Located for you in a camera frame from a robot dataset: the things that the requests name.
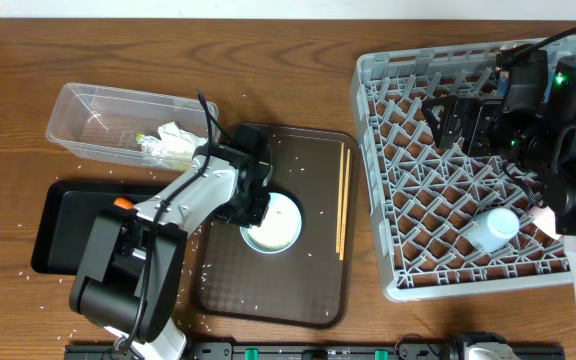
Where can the pink cup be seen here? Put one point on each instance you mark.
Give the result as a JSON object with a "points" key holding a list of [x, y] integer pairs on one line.
{"points": [[544, 220]]}

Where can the black plastic tray bin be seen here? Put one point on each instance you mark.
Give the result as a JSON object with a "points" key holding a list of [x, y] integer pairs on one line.
{"points": [[68, 215]]}

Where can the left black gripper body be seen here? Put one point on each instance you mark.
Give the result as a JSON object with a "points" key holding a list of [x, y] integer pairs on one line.
{"points": [[248, 210]]}

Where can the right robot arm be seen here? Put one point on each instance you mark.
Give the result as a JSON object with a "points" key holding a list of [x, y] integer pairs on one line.
{"points": [[532, 125]]}

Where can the light blue rice bowl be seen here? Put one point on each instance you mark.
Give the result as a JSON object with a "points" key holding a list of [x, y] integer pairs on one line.
{"points": [[279, 229]]}

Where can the dark brown serving tray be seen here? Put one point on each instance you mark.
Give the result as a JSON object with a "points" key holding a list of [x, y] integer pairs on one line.
{"points": [[305, 285]]}

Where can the large blue plate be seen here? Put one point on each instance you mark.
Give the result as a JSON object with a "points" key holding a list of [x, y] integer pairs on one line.
{"points": [[551, 79]]}

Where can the grey plastic dishwasher rack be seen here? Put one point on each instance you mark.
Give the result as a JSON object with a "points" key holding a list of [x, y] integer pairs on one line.
{"points": [[422, 198]]}

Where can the light blue cup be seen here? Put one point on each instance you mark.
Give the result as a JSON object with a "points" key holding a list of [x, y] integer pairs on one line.
{"points": [[491, 230]]}

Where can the wooden chopstick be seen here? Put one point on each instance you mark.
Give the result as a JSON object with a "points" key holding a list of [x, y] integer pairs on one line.
{"points": [[340, 197], [344, 206]]}

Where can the clear plastic bin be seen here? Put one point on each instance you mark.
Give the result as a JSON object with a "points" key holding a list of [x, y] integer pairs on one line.
{"points": [[101, 123]]}

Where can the orange carrot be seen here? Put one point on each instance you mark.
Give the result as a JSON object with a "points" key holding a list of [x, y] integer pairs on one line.
{"points": [[123, 203]]}

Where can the white napkin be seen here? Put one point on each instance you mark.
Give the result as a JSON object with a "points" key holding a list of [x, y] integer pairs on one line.
{"points": [[177, 142]]}

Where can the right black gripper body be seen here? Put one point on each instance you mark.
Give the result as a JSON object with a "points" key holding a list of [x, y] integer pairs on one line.
{"points": [[483, 115]]}

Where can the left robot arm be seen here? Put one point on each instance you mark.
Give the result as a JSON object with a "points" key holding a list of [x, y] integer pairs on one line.
{"points": [[128, 278]]}

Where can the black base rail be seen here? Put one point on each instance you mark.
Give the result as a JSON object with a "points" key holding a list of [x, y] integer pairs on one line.
{"points": [[226, 351]]}

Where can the green yellow snack wrapper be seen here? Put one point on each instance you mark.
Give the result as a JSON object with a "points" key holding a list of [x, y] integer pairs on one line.
{"points": [[151, 145]]}

